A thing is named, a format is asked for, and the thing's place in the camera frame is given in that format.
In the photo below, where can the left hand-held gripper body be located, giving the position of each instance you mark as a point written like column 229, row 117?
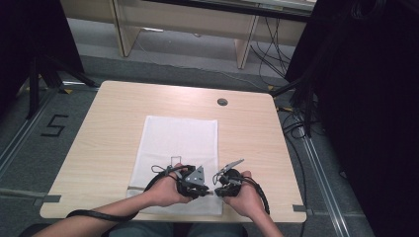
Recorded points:
column 191, row 180

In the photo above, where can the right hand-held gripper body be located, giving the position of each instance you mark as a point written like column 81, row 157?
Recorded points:
column 230, row 179

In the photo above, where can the white cloth towel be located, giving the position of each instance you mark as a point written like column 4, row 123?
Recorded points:
column 181, row 138

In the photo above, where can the person's right hand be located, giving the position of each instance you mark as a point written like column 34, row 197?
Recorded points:
column 245, row 199

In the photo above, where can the person's left hand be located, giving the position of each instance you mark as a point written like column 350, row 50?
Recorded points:
column 164, row 191

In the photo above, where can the person's legs in jeans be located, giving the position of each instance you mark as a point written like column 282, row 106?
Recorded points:
column 178, row 230

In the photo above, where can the grey tape strip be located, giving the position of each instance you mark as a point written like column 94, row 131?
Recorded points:
column 51, row 198
column 299, row 208

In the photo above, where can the black tape floor mark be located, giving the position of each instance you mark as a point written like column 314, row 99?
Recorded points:
column 55, row 125

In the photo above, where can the black curtain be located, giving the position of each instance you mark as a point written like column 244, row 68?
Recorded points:
column 29, row 39
column 369, row 115

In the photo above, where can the light wooden background desk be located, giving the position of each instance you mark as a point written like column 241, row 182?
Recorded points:
column 184, row 23

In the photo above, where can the black metal stand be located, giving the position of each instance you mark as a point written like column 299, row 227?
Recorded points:
column 34, row 85

